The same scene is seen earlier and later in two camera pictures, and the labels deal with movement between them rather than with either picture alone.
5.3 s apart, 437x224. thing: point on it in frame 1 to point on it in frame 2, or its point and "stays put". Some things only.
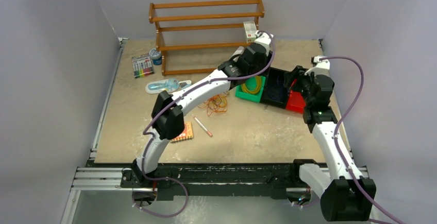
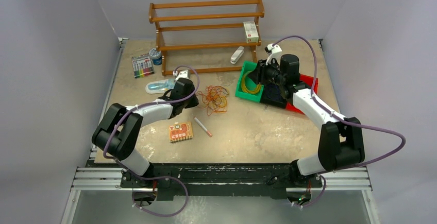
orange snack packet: [187, 133] stays put
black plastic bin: [276, 92] stays put
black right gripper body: [304, 82] to [269, 73]
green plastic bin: [251, 84] stays put
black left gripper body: [265, 63] to [190, 102]
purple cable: [276, 91] stays put
